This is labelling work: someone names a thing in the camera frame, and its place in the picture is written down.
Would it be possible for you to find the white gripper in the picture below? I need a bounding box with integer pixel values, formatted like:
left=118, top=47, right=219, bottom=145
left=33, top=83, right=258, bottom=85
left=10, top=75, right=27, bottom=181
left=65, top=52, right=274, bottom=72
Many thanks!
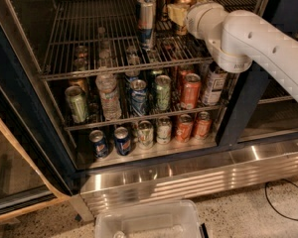
left=167, top=0, right=228, bottom=40

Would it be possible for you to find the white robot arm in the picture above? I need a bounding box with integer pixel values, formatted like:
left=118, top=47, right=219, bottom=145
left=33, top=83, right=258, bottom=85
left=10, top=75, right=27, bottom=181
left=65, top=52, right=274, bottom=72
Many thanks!
left=168, top=0, right=298, bottom=102

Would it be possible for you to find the brown can behind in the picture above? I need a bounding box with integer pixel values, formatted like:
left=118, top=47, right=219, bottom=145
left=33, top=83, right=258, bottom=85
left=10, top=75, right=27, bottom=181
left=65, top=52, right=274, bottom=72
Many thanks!
left=155, top=0, right=174, bottom=22

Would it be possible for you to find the silver blue energy drink can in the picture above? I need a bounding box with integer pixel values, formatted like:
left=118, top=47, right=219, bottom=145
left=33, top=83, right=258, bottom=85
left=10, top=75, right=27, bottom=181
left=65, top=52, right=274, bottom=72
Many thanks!
left=136, top=0, right=156, bottom=50

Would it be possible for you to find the green patterned can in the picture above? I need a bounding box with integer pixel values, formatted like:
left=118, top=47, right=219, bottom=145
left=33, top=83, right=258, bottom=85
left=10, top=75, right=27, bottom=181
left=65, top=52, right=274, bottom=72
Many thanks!
left=155, top=75, right=171, bottom=111

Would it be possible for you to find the orange soda can middle shelf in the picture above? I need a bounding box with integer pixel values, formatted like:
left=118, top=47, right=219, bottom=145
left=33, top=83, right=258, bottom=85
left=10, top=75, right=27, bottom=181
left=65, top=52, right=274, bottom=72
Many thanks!
left=180, top=73, right=202, bottom=110

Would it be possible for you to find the blue white striped can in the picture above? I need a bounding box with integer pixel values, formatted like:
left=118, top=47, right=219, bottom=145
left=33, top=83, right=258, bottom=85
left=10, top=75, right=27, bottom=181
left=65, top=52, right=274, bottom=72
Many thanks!
left=130, top=79, right=148, bottom=116

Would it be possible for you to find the orange can bottom right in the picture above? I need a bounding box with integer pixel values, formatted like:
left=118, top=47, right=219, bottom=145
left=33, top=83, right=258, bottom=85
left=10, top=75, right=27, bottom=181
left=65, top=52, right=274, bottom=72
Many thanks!
left=193, top=111, right=212, bottom=140

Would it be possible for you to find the orange can bottom left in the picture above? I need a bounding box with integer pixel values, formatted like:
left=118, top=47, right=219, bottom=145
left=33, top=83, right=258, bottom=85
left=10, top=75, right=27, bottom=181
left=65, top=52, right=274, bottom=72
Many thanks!
left=176, top=114, right=193, bottom=143

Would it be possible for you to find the white can bottom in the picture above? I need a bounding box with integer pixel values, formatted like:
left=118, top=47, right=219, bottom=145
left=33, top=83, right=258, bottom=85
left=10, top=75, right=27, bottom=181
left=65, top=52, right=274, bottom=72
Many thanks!
left=156, top=116, right=172, bottom=144

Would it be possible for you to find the silver green can bottom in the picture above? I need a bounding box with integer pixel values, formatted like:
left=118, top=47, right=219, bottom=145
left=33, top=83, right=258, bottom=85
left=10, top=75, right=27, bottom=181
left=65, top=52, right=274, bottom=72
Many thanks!
left=138, top=120, right=154, bottom=150

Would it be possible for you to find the gold can back left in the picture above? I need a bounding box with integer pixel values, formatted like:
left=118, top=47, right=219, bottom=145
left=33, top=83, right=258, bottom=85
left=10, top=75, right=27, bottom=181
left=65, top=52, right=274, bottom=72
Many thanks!
left=69, top=78, right=88, bottom=96

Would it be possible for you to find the green can left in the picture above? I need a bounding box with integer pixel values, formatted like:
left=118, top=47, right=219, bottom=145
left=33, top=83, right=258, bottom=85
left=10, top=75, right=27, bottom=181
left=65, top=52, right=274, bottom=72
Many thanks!
left=65, top=85, right=88, bottom=124

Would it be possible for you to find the blue pepsi can right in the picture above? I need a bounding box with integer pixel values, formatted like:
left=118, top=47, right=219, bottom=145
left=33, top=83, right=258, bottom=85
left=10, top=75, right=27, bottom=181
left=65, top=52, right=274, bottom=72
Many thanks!
left=114, top=127, right=131, bottom=156

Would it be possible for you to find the blue pepsi can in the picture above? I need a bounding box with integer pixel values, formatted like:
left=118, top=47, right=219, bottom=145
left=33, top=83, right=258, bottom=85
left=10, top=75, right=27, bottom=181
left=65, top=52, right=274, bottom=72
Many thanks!
left=114, top=127, right=131, bottom=156
left=89, top=130, right=108, bottom=159

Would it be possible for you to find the blue pepsi can left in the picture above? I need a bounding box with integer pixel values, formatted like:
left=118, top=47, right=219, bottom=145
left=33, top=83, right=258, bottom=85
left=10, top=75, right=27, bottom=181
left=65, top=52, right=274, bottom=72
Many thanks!
left=89, top=130, right=108, bottom=159

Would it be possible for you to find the steel fridge base grille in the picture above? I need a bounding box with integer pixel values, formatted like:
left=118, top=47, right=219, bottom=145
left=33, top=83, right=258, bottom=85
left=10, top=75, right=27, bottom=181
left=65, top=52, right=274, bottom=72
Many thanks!
left=80, top=139, right=298, bottom=214

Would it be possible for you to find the glass fridge door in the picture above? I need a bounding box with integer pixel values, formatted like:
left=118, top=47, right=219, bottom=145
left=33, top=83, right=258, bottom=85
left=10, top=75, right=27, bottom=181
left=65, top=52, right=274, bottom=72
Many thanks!
left=0, top=85, right=70, bottom=223

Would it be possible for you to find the white label bottle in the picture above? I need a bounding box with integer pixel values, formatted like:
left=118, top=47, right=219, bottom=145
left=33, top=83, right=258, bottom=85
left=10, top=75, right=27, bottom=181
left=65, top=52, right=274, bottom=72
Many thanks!
left=202, top=61, right=227, bottom=106

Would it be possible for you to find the clear water bottle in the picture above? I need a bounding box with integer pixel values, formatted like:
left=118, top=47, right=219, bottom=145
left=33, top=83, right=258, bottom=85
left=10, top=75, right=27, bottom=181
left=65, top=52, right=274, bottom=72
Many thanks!
left=95, top=73, right=121, bottom=120

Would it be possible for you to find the clear plastic bin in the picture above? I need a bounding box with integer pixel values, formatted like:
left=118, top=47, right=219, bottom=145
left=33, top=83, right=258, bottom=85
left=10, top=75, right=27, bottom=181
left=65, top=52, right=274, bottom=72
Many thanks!
left=94, top=200, right=202, bottom=238

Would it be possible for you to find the top wire shelf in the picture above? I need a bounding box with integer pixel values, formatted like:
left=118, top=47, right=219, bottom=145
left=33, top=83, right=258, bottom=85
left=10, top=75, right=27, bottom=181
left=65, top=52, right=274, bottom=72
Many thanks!
left=39, top=0, right=264, bottom=81

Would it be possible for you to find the right compartment wire shelf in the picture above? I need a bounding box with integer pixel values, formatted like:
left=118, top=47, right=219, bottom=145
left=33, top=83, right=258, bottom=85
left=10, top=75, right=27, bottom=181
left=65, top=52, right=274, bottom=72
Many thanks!
left=259, top=80, right=292, bottom=104

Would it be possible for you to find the middle wire shelf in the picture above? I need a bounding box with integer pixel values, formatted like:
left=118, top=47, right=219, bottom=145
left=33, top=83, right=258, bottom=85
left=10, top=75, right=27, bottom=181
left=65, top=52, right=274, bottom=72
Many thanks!
left=63, top=97, right=228, bottom=132

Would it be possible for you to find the black floor cable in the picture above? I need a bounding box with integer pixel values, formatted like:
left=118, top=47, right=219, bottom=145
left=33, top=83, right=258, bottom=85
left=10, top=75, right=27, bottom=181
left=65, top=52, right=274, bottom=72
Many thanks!
left=263, top=174, right=298, bottom=222

